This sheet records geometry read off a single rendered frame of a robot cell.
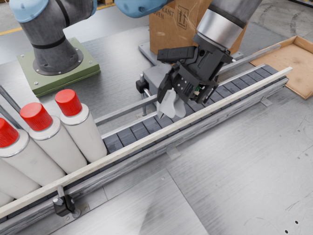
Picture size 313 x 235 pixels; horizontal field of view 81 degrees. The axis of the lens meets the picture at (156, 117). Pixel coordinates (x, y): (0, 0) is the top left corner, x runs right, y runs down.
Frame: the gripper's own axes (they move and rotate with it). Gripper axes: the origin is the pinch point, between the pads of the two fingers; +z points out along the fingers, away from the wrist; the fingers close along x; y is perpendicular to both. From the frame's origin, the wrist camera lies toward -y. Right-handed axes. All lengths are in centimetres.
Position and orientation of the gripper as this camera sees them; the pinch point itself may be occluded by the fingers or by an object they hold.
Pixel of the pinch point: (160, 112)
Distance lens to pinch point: 47.1
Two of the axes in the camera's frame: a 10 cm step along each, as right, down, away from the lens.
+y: 5.1, 6.7, -5.4
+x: 7.5, -0.3, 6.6
